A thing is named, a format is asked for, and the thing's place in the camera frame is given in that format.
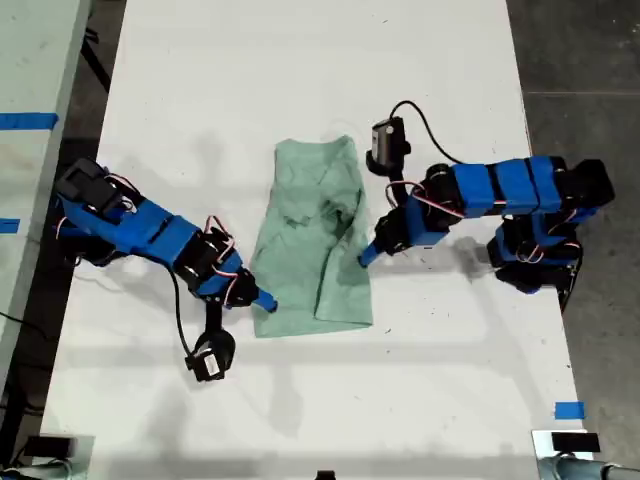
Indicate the black camera stalk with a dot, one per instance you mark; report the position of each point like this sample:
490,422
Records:
212,320
397,175

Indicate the small black object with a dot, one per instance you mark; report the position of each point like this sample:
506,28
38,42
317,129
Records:
326,475

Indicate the black table clamp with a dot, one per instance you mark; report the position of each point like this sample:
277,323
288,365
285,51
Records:
567,295

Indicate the black camera box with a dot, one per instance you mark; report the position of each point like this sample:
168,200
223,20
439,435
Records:
387,140
210,362

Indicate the black metal bar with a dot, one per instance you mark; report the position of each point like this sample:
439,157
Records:
97,62

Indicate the blue tape strip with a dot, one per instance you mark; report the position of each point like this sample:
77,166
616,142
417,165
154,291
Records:
569,410
30,121
9,226

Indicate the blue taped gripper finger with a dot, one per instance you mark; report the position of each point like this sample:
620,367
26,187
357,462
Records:
372,254
265,301

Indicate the small black box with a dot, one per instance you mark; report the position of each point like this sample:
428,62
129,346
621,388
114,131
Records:
47,446
575,442

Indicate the pale green T-shirt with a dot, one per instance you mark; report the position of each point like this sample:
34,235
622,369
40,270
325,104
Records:
300,240

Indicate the pale side table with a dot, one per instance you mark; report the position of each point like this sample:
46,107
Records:
35,60

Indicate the shiny metal plate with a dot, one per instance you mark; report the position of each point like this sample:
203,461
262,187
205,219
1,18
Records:
542,450
82,460

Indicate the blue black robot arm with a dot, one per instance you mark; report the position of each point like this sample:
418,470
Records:
150,230
500,187

